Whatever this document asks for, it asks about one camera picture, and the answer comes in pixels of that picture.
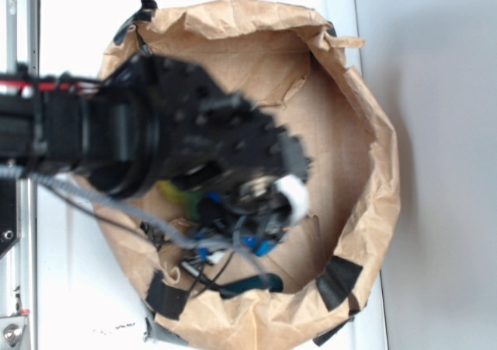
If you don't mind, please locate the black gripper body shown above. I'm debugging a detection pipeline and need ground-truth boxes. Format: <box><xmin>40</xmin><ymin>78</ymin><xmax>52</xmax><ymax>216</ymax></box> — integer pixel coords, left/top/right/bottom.
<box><xmin>145</xmin><ymin>55</ymin><xmax>309</xmax><ymax>226</ymax></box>

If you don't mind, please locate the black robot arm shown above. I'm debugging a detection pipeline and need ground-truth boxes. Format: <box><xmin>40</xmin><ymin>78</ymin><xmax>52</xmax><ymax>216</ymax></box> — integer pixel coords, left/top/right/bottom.
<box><xmin>1</xmin><ymin>53</ymin><xmax>310</xmax><ymax>226</ymax></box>

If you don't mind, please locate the green plush frog toy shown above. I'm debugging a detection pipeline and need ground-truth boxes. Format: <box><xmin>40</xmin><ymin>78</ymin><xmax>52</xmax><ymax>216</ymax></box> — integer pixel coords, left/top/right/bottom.
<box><xmin>158</xmin><ymin>181</ymin><xmax>201</xmax><ymax>221</ymax></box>

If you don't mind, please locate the brown paper bag bin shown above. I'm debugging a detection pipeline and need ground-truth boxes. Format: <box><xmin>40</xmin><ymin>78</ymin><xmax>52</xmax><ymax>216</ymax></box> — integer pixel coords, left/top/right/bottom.
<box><xmin>96</xmin><ymin>0</ymin><xmax>401</xmax><ymax>349</ymax></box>

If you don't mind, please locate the dark green object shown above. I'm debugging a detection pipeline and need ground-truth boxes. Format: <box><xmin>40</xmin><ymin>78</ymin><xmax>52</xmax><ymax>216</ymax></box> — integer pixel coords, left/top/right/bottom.
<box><xmin>218</xmin><ymin>273</ymin><xmax>284</xmax><ymax>299</ymax></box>

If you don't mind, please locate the grey sleeved cable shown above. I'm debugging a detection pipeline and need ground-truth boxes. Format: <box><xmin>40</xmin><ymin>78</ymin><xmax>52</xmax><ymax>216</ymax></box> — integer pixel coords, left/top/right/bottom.
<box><xmin>29</xmin><ymin>169</ymin><xmax>269</xmax><ymax>289</ymax></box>

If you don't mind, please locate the black mounting bracket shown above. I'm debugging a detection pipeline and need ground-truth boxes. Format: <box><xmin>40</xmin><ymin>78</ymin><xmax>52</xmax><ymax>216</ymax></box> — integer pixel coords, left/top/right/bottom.
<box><xmin>0</xmin><ymin>179</ymin><xmax>19</xmax><ymax>258</ymax></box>

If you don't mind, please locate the metal frame rail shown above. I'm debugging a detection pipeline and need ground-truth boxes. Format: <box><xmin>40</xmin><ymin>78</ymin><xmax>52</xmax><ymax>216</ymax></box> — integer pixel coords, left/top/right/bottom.
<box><xmin>1</xmin><ymin>0</ymin><xmax>40</xmax><ymax>349</ymax></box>

